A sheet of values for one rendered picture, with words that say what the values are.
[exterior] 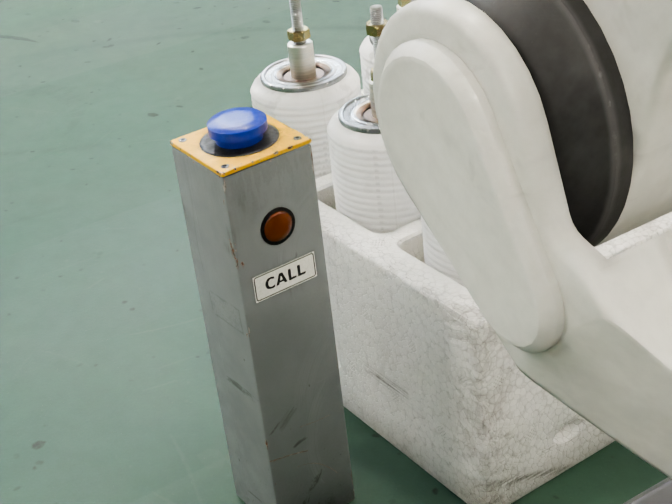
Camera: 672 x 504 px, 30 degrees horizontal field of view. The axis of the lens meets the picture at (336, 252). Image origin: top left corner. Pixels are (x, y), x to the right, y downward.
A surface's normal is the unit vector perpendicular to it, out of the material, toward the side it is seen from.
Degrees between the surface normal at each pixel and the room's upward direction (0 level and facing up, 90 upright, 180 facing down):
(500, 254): 90
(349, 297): 90
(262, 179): 90
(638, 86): 90
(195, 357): 0
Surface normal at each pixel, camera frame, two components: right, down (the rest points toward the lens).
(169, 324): -0.10, -0.86
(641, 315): 0.32, -0.33
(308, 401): 0.57, 0.37
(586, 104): -0.26, 0.30
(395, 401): -0.81, 0.37
